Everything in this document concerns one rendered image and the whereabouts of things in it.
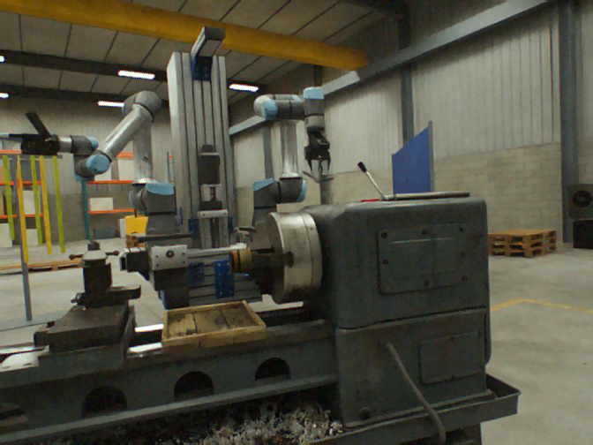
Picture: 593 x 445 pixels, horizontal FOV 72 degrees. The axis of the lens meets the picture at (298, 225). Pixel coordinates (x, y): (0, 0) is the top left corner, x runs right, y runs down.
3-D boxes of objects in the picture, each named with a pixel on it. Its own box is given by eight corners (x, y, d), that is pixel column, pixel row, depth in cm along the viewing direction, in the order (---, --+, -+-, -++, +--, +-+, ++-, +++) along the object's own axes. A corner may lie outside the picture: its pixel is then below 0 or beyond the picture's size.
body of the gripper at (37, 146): (24, 154, 155) (60, 155, 164) (23, 131, 154) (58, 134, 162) (18, 154, 160) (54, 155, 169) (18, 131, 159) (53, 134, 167)
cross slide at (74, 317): (131, 305, 150) (130, 293, 149) (116, 341, 109) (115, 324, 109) (79, 312, 145) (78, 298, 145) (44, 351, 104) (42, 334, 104)
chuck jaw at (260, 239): (277, 253, 146) (272, 225, 152) (280, 246, 142) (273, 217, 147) (247, 256, 142) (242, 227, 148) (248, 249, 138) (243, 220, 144)
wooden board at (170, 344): (246, 310, 157) (245, 299, 157) (266, 338, 123) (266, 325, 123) (164, 320, 148) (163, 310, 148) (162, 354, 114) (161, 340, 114)
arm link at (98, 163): (176, 101, 184) (106, 181, 162) (163, 105, 191) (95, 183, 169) (156, 79, 177) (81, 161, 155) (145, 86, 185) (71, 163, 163)
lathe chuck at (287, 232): (285, 282, 162) (284, 204, 155) (311, 316, 133) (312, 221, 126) (263, 285, 159) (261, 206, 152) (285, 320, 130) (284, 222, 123)
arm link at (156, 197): (154, 212, 175) (153, 180, 174) (140, 213, 185) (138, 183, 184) (180, 210, 184) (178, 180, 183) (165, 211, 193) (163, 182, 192)
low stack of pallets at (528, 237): (516, 248, 913) (515, 229, 911) (559, 251, 844) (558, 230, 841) (485, 254, 840) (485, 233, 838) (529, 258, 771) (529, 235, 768)
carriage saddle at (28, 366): (138, 320, 151) (136, 305, 151) (123, 366, 107) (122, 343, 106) (45, 332, 142) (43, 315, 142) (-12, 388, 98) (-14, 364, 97)
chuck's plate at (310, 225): (293, 282, 163) (293, 204, 156) (321, 314, 134) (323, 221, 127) (285, 282, 162) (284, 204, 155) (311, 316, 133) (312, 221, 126)
